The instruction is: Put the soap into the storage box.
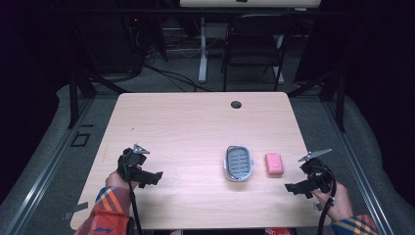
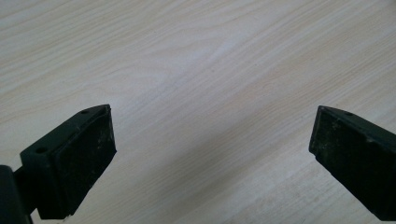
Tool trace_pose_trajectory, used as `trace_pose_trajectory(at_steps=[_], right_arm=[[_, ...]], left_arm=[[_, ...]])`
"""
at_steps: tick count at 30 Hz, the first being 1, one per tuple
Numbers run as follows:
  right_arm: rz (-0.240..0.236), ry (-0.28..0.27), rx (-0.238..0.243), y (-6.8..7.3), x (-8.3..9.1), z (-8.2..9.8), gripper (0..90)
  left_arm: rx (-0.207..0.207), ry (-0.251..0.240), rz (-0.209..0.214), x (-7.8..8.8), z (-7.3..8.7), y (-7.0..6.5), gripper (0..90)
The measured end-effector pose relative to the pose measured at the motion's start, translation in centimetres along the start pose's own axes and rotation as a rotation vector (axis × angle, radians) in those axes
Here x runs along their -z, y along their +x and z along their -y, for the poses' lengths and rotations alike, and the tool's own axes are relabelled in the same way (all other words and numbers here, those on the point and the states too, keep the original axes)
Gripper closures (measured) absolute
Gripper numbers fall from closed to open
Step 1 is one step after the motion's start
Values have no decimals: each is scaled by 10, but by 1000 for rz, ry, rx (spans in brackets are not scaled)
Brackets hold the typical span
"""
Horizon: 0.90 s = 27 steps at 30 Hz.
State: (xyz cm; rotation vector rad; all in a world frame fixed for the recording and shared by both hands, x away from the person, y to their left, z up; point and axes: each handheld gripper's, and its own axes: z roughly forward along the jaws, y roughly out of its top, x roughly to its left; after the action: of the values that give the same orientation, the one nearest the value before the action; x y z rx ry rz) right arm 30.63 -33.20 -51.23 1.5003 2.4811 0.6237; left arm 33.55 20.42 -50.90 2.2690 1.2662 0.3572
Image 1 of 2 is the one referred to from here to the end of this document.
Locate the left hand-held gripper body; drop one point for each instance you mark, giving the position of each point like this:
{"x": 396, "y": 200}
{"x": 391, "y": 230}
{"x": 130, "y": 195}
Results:
{"x": 132, "y": 161}

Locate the red packet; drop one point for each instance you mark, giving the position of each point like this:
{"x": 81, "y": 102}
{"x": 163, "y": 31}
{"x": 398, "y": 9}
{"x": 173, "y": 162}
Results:
{"x": 279, "y": 231}

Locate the white desk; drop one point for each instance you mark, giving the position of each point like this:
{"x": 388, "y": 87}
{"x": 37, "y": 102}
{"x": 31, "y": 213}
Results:
{"x": 249, "y": 3}

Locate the pink soap bar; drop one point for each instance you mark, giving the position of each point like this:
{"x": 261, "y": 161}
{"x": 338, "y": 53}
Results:
{"x": 274, "y": 164}

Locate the black metal stand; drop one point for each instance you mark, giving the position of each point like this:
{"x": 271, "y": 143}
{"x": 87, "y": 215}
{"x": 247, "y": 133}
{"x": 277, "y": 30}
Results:
{"x": 78, "y": 94}
{"x": 332, "y": 94}

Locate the person's right hand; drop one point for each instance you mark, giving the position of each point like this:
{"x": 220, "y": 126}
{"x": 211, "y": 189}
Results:
{"x": 341, "y": 204}

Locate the grey tape strip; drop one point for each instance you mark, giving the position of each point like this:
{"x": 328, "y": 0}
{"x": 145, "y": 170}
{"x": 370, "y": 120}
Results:
{"x": 76, "y": 210}

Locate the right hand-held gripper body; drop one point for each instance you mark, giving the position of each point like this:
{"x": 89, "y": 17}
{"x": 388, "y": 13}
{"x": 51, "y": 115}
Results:
{"x": 318, "y": 174}

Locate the grey soap dish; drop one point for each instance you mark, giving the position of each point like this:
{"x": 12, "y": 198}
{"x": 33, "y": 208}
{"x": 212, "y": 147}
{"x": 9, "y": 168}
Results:
{"x": 238, "y": 162}

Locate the person's left hand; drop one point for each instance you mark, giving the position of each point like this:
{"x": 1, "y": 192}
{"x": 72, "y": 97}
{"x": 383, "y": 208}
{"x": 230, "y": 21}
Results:
{"x": 115, "y": 181}

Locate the black folding chair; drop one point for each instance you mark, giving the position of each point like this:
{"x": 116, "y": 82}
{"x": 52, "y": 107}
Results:
{"x": 253, "y": 42}

